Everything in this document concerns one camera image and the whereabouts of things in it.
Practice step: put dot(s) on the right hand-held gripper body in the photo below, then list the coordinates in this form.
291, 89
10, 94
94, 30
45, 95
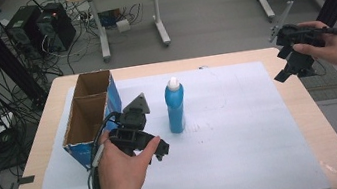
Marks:
302, 66

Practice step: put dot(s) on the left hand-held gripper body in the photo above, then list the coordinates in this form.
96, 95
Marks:
131, 132

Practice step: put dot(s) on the blue bottle with white cap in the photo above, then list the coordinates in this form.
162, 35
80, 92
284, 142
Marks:
176, 110

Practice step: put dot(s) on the blue cardboard box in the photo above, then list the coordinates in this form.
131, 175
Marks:
87, 120

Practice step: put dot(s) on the person's left hand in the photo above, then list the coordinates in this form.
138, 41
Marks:
119, 176

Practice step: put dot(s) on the grey floor mat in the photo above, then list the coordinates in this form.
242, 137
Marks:
329, 82

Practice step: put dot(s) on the white table sheet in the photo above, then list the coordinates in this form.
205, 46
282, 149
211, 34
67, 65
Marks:
237, 138

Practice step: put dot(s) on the small white box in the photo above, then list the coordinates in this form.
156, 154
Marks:
123, 25

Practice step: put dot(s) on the blue power strip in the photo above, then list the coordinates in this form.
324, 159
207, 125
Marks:
109, 18

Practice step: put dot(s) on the black computer tower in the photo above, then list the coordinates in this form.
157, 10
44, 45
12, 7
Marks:
23, 30
57, 28

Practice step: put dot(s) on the white power strip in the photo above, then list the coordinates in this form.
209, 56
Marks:
3, 124

